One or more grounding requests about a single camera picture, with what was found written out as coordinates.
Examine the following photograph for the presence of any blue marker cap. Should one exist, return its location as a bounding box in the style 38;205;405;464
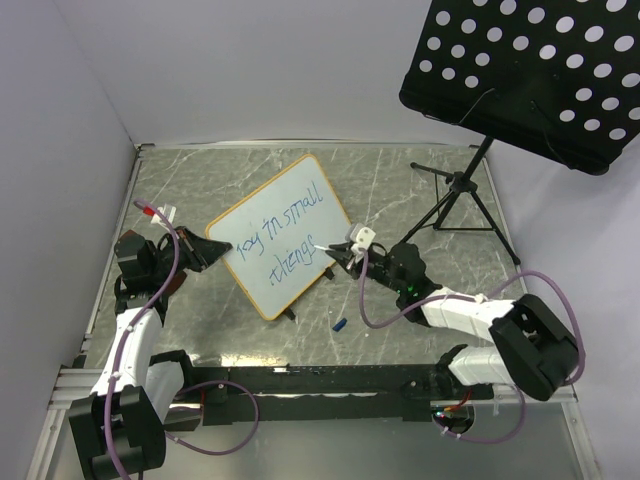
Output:
332;318;348;332

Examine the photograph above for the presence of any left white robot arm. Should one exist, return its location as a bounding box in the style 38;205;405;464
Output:
69;227;232;479

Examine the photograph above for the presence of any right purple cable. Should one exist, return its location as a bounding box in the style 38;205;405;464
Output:
358;249;587;444

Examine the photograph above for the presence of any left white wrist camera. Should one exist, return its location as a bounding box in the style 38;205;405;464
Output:
142;204;177;226

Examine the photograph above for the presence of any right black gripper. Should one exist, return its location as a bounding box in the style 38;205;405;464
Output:
328;242;406;294

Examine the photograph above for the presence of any black base crossbar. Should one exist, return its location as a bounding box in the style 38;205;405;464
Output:
183;364;494;426

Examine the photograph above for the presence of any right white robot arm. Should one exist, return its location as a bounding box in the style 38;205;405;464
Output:
324;241;586;401

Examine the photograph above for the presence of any yellow framed whiteboard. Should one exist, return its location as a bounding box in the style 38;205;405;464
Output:
205;154;351;321

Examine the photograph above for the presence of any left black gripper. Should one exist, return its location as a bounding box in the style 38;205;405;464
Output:
149;226;231;282

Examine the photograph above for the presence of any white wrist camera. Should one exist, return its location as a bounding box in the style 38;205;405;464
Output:
142;204;177;226
346;223;376;255

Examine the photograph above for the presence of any black perforated music stand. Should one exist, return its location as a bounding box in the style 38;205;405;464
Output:
403;0;640;266

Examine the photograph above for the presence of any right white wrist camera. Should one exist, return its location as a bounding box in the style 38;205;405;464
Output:
346;223;376;255

